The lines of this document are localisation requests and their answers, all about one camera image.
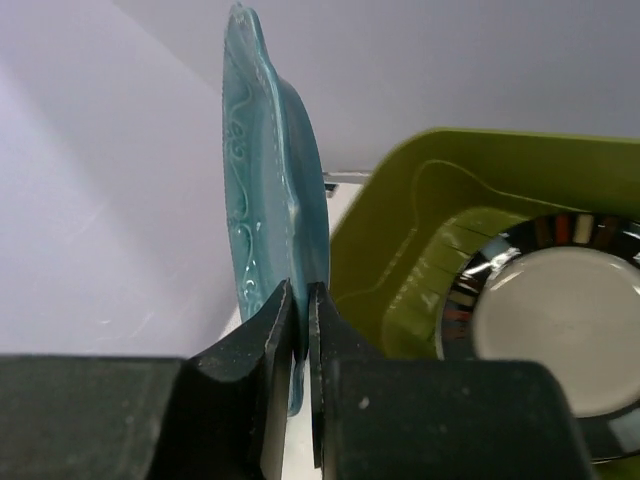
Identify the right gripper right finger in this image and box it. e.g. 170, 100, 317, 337
309, 283, 596, 479

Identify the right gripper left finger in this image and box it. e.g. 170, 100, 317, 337
1, 282, 295, 479

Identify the teal scalloped plate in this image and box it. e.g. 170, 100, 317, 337
222, 4, 330, 415

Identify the black rimmed beige plate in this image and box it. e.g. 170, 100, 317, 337
435, 212, 639, 462

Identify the olive green plastic bin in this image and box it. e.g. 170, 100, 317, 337
327, 127, 640, 469

